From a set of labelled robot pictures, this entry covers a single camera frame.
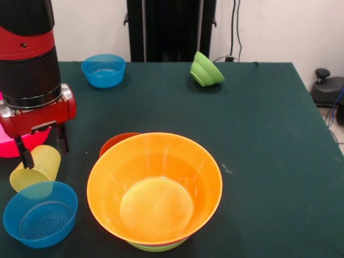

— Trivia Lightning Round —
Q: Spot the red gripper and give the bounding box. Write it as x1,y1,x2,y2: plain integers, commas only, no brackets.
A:
0,83,77,170

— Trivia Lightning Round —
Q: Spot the yellow plastic cup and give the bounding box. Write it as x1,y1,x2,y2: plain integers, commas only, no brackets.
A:
10,145,62,199

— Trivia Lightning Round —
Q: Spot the blue plastic bowl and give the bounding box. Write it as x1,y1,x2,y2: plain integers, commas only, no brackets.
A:
81,53,127,89
2,181,78,249

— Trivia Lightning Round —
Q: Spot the orange plastic bowl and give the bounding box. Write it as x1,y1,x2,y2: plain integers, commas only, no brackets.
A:
86,132,224,245

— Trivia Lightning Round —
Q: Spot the small green plastic bowl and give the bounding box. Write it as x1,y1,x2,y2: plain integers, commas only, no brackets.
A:
190,51,226,88

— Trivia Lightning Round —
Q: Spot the red plastic bowl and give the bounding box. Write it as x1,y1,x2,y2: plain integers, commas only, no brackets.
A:
99,132,141,158

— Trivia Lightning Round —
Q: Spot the large green plastic bowl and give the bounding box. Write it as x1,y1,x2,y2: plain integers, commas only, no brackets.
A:
128,238,189,253

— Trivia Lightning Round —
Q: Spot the dark green table cloth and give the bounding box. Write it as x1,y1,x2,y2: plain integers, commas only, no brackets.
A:
0,61,344,258

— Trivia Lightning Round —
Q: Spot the black stand base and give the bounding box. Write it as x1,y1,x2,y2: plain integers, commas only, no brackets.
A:
311,68,344,108

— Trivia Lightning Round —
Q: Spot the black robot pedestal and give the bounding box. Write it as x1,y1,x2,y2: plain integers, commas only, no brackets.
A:
124,0,217,63

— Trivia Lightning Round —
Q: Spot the black wall cable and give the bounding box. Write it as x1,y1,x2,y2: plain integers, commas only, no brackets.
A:
230,0,244,61

